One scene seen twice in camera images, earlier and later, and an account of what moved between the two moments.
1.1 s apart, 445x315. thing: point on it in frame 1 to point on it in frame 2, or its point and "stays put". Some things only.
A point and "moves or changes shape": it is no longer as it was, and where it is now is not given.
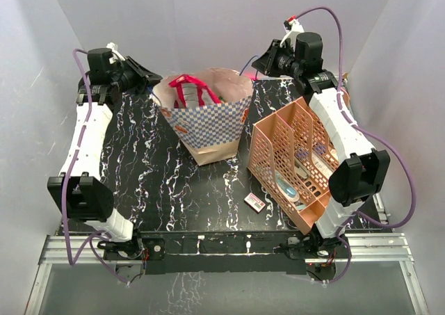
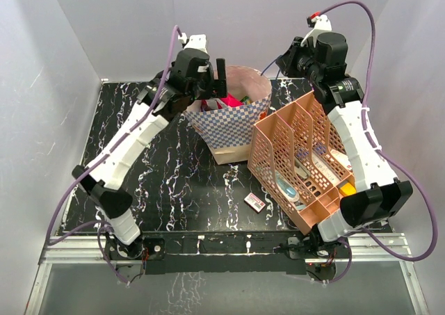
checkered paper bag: x=211 y=131 moves or changes shape
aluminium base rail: x=365 y=247 stays put
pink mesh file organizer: x=290 y=155 stays put
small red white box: x=254 y=203 stays put
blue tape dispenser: x=290 y=192 stays put
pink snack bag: x=193 y=93 moves or changes shape
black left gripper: x=143 y=77 to x=211 y=91
